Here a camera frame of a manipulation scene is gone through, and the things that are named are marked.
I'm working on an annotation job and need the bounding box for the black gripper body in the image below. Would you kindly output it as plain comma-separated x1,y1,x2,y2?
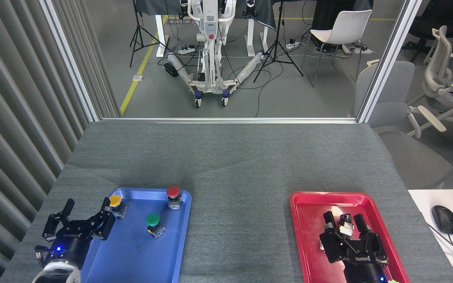
44,224,94,272
342,243,389,283

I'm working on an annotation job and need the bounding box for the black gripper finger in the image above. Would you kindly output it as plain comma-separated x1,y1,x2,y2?
42,198,76,241
320,211,349,264
87,197,116,240
354,213,389,259

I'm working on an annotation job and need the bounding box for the green push button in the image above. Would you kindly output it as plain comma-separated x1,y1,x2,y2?
145,213,166,239

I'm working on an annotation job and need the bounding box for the yellow push button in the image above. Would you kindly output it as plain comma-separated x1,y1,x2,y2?
109,195,129,219

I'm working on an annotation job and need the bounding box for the red push button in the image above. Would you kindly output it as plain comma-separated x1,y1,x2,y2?
166,186,183,211

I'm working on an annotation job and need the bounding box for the red plastic tray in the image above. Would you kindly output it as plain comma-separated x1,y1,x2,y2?
289,191,411,283

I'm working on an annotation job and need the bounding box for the blue plastic tray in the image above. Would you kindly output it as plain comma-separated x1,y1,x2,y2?
78,187,192,283

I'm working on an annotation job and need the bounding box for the black computer mouse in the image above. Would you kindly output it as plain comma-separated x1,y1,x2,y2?
431,205,453,235

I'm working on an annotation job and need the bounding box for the grey upholstered chair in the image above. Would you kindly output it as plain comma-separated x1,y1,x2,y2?
354,60,453,189

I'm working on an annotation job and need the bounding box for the white ergonomic office chair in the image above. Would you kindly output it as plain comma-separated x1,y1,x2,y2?
368,26,453,166

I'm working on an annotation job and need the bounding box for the black tripod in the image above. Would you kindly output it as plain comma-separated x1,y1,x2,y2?
253,0,304,83
129,0,168,67

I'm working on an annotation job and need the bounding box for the white table leg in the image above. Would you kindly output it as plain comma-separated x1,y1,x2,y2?
246,18,268,57
155,14,170,57

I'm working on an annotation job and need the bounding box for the white plastic chair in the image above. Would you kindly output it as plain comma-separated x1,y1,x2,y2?
302,9,373,88

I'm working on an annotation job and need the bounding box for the white stand on wheels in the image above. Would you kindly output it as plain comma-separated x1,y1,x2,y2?
166,0,266,108

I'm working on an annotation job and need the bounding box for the black office chair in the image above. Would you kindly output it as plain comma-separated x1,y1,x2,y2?
401,0,453,51

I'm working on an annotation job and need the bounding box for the black and white switch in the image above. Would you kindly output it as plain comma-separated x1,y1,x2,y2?
337,214,355,237

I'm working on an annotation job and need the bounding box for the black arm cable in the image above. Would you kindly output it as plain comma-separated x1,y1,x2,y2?
35,246,52,268

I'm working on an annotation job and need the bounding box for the silver post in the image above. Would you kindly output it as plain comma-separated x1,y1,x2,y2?
356,0,424,123
40,0,101,122

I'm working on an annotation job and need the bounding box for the silver table rail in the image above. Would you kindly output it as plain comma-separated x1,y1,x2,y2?
101,117,359,124

